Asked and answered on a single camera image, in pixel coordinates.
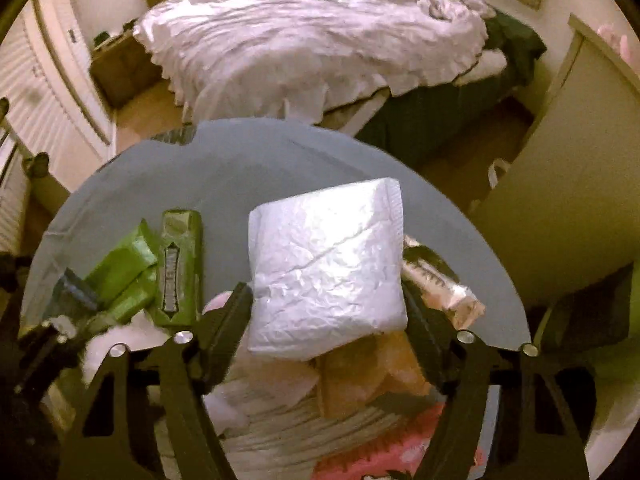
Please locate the brown cardboard box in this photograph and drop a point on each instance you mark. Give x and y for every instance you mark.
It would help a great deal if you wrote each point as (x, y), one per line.
(120, 75)

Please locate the white tissue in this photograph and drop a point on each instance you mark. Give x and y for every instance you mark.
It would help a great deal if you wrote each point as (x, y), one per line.
(137, 331)

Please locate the dark green cloth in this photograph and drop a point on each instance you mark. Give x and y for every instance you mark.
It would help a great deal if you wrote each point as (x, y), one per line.
(515, 45)

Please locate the white ruffled duvet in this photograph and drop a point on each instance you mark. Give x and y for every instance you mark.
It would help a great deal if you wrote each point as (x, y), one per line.
(300, 45)

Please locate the blue wrapper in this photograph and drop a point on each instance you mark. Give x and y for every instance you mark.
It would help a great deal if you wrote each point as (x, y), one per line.
(75, 290)

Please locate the green crumpled wrapper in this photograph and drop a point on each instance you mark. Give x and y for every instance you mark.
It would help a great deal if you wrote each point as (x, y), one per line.
(130, 300)
(120, 265)

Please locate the tan snack wrapper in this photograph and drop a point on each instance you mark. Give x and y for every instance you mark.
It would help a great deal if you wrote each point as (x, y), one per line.
(360, 375)

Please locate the white padded envelope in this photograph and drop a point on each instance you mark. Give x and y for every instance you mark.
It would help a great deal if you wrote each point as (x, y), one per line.
(325, 270)

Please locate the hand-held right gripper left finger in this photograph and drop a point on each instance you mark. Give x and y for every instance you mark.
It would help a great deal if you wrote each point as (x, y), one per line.
(225, 335)

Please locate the small pink wrapper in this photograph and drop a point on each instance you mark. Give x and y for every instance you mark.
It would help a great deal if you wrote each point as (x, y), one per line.
(217, 302)

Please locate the pink toy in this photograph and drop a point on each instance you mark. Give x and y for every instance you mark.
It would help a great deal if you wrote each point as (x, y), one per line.
(625, 42)

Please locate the pink patterned packet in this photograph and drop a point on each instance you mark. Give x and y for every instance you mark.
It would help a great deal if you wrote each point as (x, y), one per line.
(380, 452)

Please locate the dark bed base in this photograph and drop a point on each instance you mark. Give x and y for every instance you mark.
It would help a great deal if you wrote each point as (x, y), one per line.
(425, 120)

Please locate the white louvered wardrobe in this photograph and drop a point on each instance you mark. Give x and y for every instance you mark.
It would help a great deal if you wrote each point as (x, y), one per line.
(45, 95)

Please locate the white brown candy wrapper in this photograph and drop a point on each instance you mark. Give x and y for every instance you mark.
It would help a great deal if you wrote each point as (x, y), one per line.
(440, 280)

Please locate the black chair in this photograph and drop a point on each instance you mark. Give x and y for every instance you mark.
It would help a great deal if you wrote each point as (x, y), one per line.
(590, 310)

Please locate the white plastic wrapper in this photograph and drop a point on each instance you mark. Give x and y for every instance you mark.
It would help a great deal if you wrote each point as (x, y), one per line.
(280, 380)

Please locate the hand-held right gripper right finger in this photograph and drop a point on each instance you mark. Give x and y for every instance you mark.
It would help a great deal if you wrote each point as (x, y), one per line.
(425, 345)

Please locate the white ribbed cloth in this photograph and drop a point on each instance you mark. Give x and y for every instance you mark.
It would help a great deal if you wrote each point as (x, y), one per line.
(280, 440)

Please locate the white pillow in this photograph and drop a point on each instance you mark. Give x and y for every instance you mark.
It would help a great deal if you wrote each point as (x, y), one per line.
(482, 66)

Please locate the green gum pack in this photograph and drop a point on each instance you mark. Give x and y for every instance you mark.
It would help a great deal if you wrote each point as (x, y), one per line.
(177, 270)

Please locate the beige cabinet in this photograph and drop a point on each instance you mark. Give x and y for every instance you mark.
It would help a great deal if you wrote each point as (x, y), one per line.
(575, 185)

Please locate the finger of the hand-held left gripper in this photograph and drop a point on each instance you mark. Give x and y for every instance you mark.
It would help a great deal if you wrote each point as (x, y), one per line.
(47, 355)

